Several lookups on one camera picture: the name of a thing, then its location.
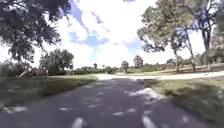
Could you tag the pale cross road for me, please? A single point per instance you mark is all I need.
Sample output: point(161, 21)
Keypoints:
point(173, 76)

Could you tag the grass verge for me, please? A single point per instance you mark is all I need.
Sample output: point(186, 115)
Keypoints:
point(196, 93)
point(36, 87)

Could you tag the round leafy tree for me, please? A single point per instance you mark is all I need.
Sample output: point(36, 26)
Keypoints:
point(56, 61)

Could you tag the grey asphalt path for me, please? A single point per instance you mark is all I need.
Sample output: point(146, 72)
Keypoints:
point(110, 100)

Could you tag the large overhanging tree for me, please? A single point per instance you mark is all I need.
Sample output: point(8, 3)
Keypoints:
point(26, 23)

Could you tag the tall pine tree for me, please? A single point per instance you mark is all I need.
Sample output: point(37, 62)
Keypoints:
point(208, 23)
point(168, 23)

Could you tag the distant row of trees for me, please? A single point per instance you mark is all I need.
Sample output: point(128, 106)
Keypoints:
point(110, 69)

